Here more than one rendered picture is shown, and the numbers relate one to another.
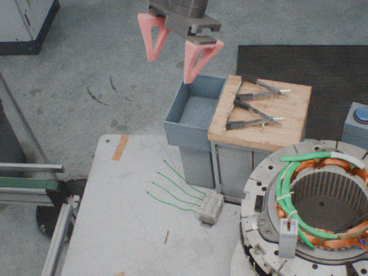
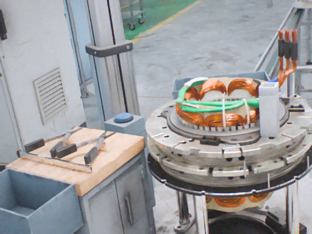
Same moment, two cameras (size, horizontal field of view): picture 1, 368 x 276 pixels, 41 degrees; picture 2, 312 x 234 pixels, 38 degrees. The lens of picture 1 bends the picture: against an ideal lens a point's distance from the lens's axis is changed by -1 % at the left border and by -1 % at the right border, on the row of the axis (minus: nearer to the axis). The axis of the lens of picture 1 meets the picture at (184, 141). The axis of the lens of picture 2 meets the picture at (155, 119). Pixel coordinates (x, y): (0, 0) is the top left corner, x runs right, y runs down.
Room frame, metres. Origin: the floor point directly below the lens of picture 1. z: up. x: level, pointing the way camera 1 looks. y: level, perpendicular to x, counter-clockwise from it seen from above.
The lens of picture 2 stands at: (0.47, 0.59, 1.44)
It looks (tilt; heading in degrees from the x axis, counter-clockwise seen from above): 22 degrees down; 279
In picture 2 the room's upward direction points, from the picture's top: 7 degrees counter-clockwise
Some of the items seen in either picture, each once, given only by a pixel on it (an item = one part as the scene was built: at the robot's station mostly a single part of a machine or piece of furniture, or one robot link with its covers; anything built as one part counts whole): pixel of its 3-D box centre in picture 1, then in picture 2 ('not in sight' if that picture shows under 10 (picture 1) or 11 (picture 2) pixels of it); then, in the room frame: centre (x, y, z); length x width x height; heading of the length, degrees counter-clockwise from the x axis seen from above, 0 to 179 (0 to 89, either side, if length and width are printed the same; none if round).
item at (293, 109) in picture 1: (260, 112); (77, 156); (0.75, -0.18, 1.05); 0.20 x 0.19 x 0.02; 64
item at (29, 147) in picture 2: (249, 79); (35, 145); (0.83, -0.18, 1.09); 0.04 x 0.01 x 0.02; 50
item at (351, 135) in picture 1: (356, 150); (131, 165); (0.70, -0.41, 0.91); 0.07 x 0.07 x 0.25; 55
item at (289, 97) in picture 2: not in sight; (287, 73); (0.33, -0.29, 1.15); 0.03 x 0.02 x 0.12; 62
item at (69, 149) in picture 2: (241, 104); (66, 150); (0.76, -0.14, 1.09); 0.04 x 0.01 x 0.02; 49
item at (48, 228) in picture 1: (71, 207); not in sight; (1.30, 0.57, 0.01); 0.34 x 0.34 x 0.02
